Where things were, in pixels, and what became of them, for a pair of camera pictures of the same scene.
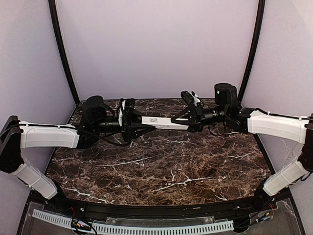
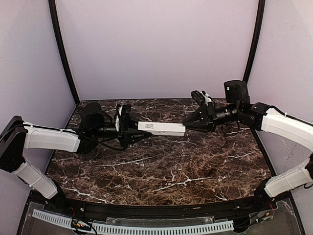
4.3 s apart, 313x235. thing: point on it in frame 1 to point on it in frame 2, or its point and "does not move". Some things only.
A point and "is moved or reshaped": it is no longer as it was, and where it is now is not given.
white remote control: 163,123 is moved or reshaped
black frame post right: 253,50 does not move
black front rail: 151,211 does not move
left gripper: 129,120 to 124,133
